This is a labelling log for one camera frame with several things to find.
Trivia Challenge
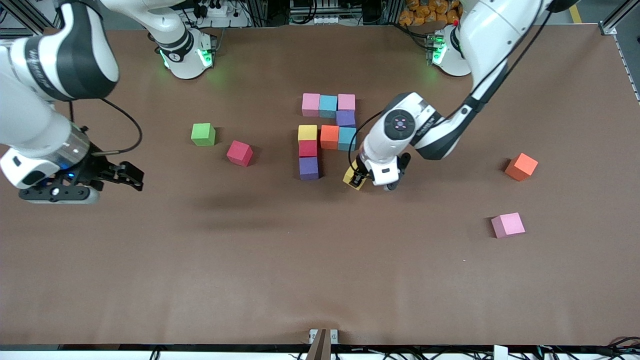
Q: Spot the cyan foam cube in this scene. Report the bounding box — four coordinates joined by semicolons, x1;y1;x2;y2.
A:
319;94;339;119
338;126;358;152

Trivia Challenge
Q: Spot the orange foam cube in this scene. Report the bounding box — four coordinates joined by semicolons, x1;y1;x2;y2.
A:
320;124;341;151
504;152;539;182

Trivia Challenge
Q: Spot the green foam cube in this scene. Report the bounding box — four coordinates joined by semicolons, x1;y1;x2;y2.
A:
190;122;217;147

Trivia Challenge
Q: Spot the brown table cover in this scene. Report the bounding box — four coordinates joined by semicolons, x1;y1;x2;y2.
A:
0;24;640;347

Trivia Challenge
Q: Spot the white rack device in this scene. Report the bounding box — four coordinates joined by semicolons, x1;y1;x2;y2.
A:
289;0;341;26

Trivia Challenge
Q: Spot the orange bag pile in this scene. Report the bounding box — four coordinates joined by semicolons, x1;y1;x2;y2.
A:
398;0;461;27

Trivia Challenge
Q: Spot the white power strip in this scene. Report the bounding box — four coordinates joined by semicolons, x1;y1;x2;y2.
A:
197;2;230;19

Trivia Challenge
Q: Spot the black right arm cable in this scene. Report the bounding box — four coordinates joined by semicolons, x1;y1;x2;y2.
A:
67;97;144;156

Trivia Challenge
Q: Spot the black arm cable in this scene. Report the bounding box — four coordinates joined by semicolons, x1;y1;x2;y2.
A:
355;0;556;173
67;97;144;156

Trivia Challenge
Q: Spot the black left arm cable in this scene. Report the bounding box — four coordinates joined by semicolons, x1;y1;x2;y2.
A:
355;0;556;173

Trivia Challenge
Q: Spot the brown post with metal bracket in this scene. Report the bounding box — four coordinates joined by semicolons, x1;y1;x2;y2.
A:
306;328;339;360

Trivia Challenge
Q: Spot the aluminium frame profile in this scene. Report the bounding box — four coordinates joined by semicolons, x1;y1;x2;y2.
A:
0;0;58;42
599;0;640;36

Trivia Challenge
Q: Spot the aluminium table side rail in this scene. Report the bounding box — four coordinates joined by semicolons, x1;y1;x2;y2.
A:
613;34;640;104

